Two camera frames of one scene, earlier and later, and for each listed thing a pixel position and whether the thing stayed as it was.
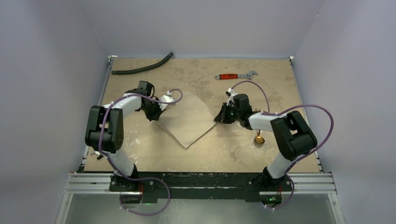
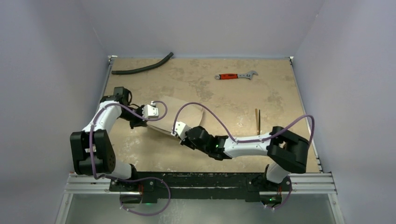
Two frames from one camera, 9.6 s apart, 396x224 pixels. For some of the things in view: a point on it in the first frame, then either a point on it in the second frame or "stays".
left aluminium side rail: x=110 y=59 stays
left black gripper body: x=152 y=110 to x=134 y=119
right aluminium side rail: x=307 y=117 stays
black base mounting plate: x=244 y=186 stays
